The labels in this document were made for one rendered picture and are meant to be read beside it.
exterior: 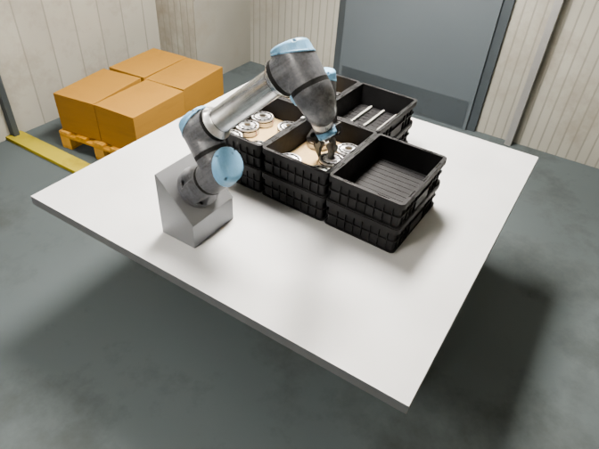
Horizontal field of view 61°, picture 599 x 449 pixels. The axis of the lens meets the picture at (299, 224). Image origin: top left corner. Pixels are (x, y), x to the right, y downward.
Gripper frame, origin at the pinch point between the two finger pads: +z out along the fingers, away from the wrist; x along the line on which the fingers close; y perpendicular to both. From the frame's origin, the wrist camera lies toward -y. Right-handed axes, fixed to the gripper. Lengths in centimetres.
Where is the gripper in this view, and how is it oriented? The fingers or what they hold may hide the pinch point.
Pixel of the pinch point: (324, 158)
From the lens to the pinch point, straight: 203.8
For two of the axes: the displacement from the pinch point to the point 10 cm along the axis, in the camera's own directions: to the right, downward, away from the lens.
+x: -8.2, -3.0, 4.8
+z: 0.4, 8.1, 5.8
